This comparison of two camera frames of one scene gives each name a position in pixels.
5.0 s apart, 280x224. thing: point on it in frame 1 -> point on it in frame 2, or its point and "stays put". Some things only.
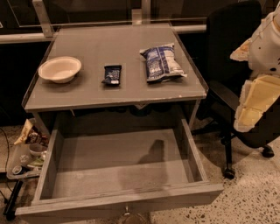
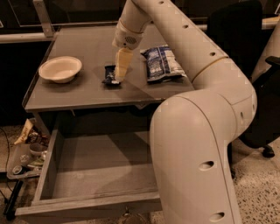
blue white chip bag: [161, 64] stays put
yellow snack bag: [26, 129] stays put
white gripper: [266, 55] -> [126, 37]
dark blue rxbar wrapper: [112, 75] stays put
